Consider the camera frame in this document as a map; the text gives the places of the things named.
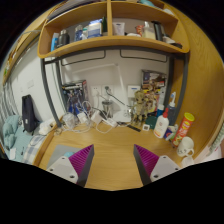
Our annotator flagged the white charger block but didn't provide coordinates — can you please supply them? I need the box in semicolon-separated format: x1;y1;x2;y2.
76;112;88;125

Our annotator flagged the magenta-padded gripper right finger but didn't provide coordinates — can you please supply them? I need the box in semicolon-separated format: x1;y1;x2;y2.
133;143;183;186

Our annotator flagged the wooden shelf unit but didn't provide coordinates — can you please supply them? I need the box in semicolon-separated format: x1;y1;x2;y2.
37;0;191;60

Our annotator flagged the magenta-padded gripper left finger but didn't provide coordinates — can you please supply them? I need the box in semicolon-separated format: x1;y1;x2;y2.
45;143;95;188

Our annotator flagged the white pump lotion bottle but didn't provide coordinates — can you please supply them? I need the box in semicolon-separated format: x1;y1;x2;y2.
153;107;170;139

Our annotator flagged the gold robot figure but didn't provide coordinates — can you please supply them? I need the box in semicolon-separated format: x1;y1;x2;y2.
130;89;158;128

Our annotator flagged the white charging cable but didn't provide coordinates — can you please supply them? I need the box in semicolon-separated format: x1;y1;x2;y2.
58;99;114;135

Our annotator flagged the blue snack packet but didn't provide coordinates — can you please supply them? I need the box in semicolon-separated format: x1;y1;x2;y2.
163;123;179;141

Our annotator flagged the white printed mug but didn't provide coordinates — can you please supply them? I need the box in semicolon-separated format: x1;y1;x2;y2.
176;136;195;158

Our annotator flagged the white desk lamp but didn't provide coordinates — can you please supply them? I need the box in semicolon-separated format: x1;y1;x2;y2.
71;63;134;123

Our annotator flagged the grey mouse pad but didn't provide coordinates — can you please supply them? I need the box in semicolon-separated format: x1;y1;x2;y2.
46;144;88;169

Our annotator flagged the blue spray bottle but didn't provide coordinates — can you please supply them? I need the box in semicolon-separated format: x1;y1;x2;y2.
166;91;178;127

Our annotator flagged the dark green box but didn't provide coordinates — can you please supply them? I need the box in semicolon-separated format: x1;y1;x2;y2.
145;114;158;130

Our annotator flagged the blue model kit box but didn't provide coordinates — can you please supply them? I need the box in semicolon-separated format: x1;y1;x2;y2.
61;79;89;116

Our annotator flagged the dark printed box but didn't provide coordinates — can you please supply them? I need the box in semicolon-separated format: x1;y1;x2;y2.
141;69;168;88

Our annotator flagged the red chips can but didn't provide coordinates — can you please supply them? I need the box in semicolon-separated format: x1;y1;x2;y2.
171;112;196;148

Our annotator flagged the white power adapter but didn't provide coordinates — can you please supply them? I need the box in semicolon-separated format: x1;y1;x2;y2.
90;109;103;125

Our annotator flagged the black bag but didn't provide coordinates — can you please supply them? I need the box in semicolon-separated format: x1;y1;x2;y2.
21;94;40;133

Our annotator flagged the clear plastic cup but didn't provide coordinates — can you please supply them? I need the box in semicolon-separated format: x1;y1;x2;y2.
62;112;77;130

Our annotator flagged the white power strip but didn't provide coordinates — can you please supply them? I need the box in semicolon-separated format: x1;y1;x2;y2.
101;117;118;128

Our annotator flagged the teal pillow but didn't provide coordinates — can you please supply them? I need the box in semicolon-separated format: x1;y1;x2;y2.
2;114;23;149

